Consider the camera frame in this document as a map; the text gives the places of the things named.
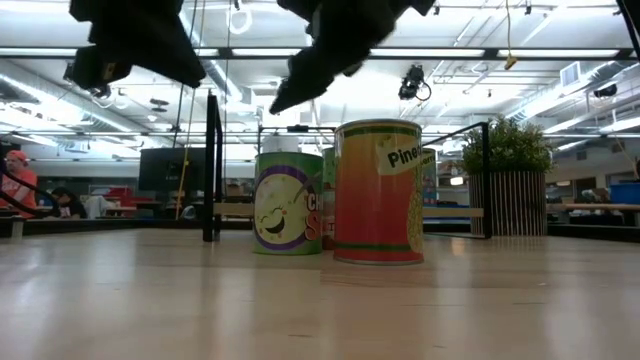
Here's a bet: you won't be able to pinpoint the ceiling air vent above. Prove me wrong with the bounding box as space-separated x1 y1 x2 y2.
559 61 582 89

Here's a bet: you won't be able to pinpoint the green bushy plant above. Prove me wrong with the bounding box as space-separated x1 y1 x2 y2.
457 114 556 176

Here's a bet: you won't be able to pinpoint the thin black hanging cable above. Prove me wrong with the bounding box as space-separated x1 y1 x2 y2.
172 83 188 149

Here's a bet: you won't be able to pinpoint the wooden background table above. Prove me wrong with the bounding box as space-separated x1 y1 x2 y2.
547 202 640 213

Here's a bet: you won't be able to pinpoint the blue cherries can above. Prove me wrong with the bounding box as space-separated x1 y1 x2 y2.
421 147 439 208

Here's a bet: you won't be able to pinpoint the green chicken soup can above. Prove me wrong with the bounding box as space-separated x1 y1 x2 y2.
252 151 325 257

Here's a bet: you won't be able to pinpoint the black hanging camera with cable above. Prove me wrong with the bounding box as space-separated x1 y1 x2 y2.
397 63 433 102

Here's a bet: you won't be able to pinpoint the black monitor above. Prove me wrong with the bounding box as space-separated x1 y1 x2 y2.
138 146 208 193

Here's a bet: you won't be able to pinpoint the white hanging ring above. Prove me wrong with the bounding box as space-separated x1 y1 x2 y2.
226 5 254 36

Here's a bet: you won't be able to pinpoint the wooden shelf black metal frame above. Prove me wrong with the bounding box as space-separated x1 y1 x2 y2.
201 91 494 244

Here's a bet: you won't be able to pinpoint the yellow hanging rope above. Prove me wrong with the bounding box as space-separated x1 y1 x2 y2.
174 87 197 221

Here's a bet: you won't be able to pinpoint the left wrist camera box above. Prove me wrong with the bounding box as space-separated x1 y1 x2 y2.
63 44 135 92

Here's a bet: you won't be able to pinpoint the black table border rail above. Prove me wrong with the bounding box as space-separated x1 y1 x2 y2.
0 217 640 245

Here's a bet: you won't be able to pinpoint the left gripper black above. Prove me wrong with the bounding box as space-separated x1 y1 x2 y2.
68 0 208 90

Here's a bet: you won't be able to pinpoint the white cylinder tank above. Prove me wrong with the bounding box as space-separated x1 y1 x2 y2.
261 133 301 154

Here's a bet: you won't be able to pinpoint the red boxes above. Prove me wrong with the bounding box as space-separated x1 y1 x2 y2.
88 186 157 210

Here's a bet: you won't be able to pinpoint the person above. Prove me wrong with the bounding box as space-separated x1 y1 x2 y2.
49 186 90 220
0 148 39 211

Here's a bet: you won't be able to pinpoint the black overhead light beam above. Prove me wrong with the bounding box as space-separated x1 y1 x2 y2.
0 46 640 62

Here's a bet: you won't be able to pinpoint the blue storage bin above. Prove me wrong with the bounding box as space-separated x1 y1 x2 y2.
609 181 640 206

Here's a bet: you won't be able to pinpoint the orange pineapple can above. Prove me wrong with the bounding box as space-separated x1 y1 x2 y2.
333 118 426 266

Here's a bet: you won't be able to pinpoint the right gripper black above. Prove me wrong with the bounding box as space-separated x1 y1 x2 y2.
268 0 437 116

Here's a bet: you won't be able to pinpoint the green and red can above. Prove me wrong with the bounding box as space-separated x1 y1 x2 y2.
321 146 338 251

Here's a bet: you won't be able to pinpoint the striped planter pot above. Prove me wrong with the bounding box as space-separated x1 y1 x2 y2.
468 170 549 238

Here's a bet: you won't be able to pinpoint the yellow tag on cord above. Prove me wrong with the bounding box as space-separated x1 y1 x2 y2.
503 0 519 72

